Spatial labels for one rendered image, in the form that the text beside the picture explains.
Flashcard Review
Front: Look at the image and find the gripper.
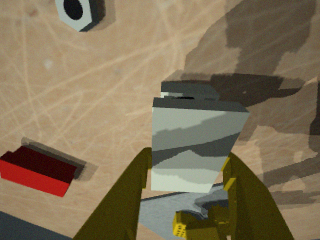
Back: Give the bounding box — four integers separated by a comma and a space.
72, 147, 295, 240

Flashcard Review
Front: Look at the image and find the grey hex nut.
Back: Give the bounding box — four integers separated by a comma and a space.
55, 0, 99, 32

